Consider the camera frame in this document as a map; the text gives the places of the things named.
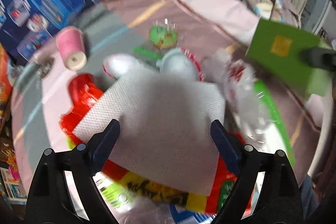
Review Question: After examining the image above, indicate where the pink grey striped cloth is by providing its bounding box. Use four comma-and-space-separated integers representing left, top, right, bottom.
10, 0, 334, 224

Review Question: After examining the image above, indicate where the green white medicine box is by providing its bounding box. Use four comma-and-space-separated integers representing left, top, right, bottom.
239, 80, 295, 166

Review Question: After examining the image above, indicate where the red snack bag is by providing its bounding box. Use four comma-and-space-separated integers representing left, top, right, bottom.
60, 73, 237, 214

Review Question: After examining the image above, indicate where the green booklet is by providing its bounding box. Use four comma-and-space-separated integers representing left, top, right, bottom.
245, 19, 332, 98

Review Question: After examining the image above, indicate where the green candy wrapper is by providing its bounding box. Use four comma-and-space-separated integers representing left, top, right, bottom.
134, 19, 179, 60

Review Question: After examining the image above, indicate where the red rimmed jelly cup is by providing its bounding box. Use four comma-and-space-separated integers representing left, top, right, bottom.
156, 48, 204, 82

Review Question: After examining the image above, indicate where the grey clothes pile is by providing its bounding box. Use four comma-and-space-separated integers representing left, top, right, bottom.
240, 0, 301, 28

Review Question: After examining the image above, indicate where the green rimmed jelly cup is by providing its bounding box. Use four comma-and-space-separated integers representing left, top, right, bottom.
102, 53, 139, 79

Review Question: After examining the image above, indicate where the white paper napkin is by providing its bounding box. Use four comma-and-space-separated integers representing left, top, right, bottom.
73, 69, 226, 196

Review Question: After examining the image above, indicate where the pink paper cup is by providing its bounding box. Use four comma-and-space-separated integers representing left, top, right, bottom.
56, 26, 87, 71

